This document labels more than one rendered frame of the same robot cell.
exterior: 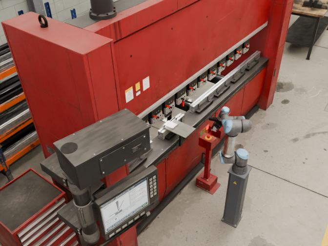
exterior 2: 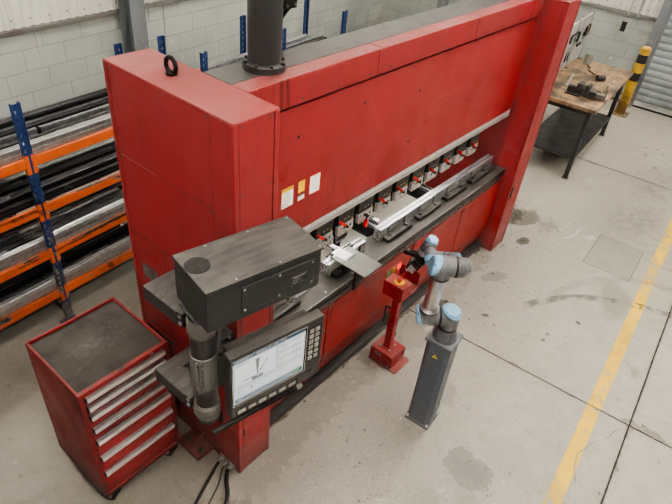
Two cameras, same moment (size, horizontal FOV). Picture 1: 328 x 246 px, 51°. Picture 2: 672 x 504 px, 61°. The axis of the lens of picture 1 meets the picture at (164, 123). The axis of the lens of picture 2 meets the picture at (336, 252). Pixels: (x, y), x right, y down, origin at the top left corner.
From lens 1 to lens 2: 0.21 m
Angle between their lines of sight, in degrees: 2
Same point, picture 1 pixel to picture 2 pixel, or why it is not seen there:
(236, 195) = (435, 378)
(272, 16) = (518, 102)
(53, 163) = (165, 288)
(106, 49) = (268, 121)
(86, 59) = (237, 132)
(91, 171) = (227, 305)
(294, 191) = (523, 382)
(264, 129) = (485, 280)
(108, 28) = (271, 89)
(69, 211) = (175, 369)
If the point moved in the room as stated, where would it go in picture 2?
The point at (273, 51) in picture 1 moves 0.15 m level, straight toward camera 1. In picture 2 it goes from (513, 157) to (511, 164)
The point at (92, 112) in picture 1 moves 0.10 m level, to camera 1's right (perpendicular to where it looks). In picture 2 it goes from (232, 217) to (256, 219)
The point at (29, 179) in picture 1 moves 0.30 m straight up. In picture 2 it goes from (109, 315) to (101, 272)
